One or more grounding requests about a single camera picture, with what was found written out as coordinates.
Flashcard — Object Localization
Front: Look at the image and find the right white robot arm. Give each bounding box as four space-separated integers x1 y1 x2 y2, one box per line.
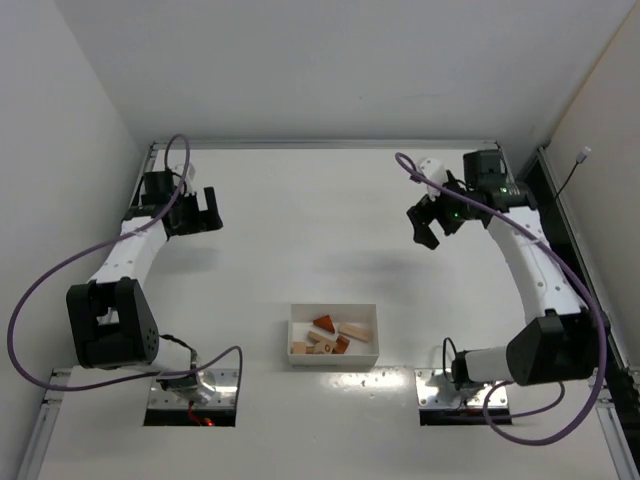
395 149 608 388

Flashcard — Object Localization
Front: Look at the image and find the metal base plate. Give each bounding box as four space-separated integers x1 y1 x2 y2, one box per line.
147 369 239 410
414 368 495 413

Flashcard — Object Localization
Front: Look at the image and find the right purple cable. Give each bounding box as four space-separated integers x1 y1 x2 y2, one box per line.
394 152 609 446

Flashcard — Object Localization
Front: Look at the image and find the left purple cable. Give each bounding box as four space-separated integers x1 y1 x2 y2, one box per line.
6 133 244 392

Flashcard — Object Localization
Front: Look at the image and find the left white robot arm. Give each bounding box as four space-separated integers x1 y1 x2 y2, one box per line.
66 169 223 403

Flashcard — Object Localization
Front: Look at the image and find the light wood plank block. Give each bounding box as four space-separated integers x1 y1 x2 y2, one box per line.
338 323 373 343

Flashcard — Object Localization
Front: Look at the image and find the small light wood cube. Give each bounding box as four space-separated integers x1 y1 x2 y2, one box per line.
291 342 307 355

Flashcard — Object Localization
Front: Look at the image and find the light wood numbered plank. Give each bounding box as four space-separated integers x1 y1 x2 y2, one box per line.
307 331 336 354

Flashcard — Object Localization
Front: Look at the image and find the white plastic box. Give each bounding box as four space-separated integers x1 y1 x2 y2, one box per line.
287 303 380 369

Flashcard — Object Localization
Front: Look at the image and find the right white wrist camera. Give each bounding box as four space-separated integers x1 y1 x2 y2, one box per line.
418 158 447 185

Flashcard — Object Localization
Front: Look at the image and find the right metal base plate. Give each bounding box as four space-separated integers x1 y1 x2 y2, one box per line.
414 368 495 413

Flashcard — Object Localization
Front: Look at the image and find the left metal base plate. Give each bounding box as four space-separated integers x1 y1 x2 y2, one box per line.
147 369 239 410

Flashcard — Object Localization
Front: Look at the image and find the black cable white plug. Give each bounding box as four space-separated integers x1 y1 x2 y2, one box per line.
552 146 592 203

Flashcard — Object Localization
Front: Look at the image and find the purple cable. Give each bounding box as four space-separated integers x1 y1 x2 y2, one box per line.
394 152 609 446
6 133 244 392

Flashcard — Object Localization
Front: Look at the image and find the red-brown arch block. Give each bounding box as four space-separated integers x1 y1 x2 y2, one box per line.
333 335 350 355

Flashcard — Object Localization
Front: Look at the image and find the red-brown triangle block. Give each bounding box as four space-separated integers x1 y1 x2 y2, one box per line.
313 315 336 334

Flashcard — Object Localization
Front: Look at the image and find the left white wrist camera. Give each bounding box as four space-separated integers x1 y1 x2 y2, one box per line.
186 165 196 189

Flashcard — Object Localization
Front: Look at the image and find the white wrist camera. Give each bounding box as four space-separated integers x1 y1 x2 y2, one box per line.
186 165 196 189
418 158 447 185

